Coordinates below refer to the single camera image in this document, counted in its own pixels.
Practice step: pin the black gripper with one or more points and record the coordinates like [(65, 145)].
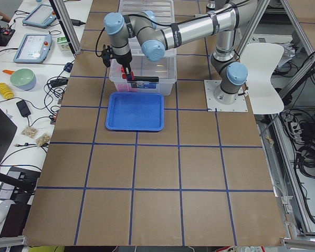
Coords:
[(123, 61)]

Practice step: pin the red block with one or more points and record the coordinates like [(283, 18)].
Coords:
[(125, 72)]

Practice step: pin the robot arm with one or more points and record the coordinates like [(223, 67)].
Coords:
[(155, 42)]

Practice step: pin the clear plastic storage box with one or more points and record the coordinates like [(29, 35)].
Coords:
[(158, 76)]

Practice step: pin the blue plastic tray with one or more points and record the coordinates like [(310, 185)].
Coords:
[(135, 111)]

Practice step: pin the green white carton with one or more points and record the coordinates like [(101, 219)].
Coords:
[(62, 44)]

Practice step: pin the blue teach pendant near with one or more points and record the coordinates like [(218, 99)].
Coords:
[(33, 49)]

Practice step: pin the blue teach pendant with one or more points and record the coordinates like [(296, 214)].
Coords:
[(41, 17), (33, 49)]

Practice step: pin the blue teach pendant far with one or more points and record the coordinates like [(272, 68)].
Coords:
[(41, 17)]

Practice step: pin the green bowl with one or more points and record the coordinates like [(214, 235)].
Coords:
[(24, 79)]

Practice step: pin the black power adapter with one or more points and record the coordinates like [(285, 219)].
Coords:
[(23, 108)]

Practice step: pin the yellow ridged toy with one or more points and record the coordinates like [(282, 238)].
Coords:
[(6, 91)]

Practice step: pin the white chair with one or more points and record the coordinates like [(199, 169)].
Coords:
[(261, 59)]

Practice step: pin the black box latch handle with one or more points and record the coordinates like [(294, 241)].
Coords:
[(145, 78)]

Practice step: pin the aluminium frame post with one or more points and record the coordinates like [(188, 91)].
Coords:
[(66, 25)]

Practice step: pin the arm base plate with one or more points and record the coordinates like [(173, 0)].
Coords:
[(219, 101)]

